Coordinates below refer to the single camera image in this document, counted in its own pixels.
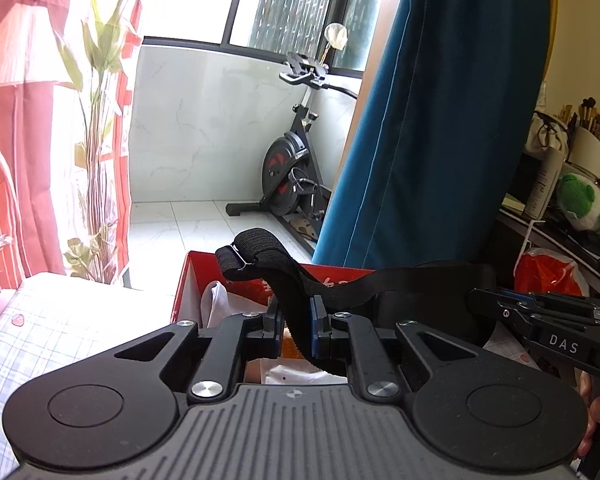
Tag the red plastic bag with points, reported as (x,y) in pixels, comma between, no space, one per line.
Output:
(545,272)

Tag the green plush toy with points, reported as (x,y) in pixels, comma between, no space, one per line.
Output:
(580,200)

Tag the black exercise bike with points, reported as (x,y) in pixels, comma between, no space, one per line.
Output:
(285,170)

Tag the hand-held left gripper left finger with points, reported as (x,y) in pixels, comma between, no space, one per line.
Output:
(279,332)

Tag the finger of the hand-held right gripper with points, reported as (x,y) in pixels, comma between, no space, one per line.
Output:
(505,310)
(555,305)

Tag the black elastic belt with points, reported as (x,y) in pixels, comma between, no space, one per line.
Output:
(430,285)

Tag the white bottle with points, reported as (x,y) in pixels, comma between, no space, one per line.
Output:
(542,185)

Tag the checked bedsheet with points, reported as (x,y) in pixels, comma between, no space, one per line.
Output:
(70,320)

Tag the blue curtain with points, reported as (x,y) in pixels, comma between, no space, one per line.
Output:
(430,110)

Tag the red cardboard box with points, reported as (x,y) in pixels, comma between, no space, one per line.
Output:
(195,280)

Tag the orange floral oven mitt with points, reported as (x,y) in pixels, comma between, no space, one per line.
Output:
(291,347)

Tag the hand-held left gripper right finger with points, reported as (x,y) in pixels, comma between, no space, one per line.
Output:
(315,332)

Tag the pink printed curtain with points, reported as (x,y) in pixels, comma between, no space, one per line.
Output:
(25,135)

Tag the white hanging cloth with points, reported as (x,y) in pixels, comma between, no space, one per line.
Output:
(336,35)

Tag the black window frame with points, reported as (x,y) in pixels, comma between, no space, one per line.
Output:
(365,15)

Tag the white brush holder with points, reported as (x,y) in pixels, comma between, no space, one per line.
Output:
(590,147)

